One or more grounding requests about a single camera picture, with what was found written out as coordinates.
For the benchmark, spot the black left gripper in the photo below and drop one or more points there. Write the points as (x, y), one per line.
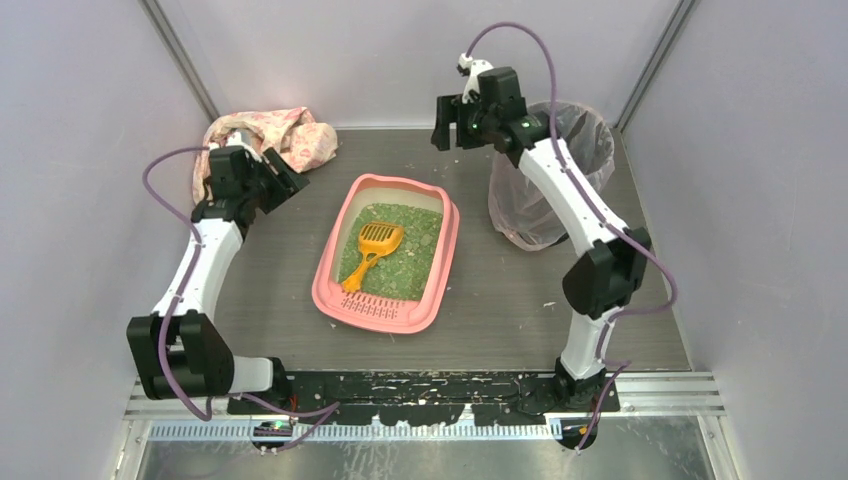
(279, 177)

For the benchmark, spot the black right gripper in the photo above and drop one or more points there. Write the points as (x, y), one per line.
(451, 124)

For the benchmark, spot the pink plastic trash bag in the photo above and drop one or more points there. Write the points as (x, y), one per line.
(517, 208)

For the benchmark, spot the pink litter box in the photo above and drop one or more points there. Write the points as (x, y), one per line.
(376, 313)

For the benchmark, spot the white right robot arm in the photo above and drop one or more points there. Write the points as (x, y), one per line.
(611, 262)

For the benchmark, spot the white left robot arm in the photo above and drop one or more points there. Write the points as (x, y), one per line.
(177, 351)

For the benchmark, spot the orange litter scoop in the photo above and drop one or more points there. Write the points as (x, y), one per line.
(376, 240)

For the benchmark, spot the green cat litter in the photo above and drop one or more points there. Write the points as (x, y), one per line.
(402, 275)

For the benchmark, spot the pink floral cloth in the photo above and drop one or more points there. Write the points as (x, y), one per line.
(301, 141)

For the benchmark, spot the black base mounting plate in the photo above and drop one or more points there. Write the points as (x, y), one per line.
(440, 398)

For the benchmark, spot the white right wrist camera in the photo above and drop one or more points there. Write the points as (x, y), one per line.
(471, 69)

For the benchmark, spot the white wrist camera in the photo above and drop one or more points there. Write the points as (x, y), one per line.
(471, 69)
(238, 138)

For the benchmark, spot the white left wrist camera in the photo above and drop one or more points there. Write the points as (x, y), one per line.
(238, 138)

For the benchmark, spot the aluminium front rail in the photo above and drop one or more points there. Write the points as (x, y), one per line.
(670, 425)

